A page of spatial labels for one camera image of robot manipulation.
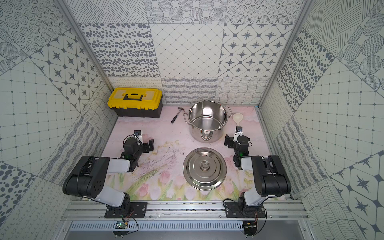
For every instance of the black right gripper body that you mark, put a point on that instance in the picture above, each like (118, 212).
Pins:
(236, 151)

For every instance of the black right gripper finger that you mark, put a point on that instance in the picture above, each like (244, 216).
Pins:
(229, 143)
(228, 138)

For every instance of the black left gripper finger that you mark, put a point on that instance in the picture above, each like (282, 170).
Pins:
(151, 143)
(147, 149)

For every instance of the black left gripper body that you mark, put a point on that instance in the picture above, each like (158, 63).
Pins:
(145, 145)

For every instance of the cream spoon with grey handle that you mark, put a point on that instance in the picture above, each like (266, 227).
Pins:
(237, 117)

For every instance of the stainless steel pot lid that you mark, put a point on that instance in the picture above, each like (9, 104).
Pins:
(204, 169)

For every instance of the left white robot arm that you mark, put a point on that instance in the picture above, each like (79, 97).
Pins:
(88, 177)

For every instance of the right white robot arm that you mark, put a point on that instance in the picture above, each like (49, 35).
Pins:
(270, 177)

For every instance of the yellow black toolbox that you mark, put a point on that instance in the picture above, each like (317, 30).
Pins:
(136, 102)

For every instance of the green circuit board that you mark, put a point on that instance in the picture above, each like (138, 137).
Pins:
(121, 225)

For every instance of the right small circuit board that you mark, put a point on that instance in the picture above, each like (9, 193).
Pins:
(250, 228)

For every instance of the white perforated vent strip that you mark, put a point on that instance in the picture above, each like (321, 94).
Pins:
(159, 226)

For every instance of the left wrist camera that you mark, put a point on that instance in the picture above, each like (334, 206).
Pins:
(138, 135)

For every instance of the black handled claw hammer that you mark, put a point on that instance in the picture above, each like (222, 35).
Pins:
(180, 109)

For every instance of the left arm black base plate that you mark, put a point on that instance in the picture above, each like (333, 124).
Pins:
(132, 209)

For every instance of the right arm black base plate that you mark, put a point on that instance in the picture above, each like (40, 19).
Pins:
(237, 210)

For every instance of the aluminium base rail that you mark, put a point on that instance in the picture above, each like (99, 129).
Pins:
(189, 210)

